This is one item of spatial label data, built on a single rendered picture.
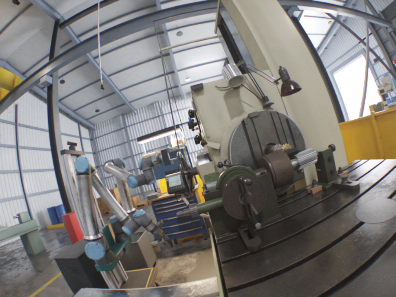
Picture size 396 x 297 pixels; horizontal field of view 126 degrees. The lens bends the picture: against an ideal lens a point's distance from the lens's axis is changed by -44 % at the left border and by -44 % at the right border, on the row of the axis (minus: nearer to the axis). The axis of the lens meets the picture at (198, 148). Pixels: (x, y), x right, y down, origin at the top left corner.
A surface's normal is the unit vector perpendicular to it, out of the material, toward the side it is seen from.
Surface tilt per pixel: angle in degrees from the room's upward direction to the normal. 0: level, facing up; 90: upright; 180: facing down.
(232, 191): 90
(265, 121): 90
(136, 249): 90
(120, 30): 90
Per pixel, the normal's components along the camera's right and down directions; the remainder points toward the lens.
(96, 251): 0.45, -0.10
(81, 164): 0.42, -0.31
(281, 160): -0.15, -0.55
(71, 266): 0.05, -0.07
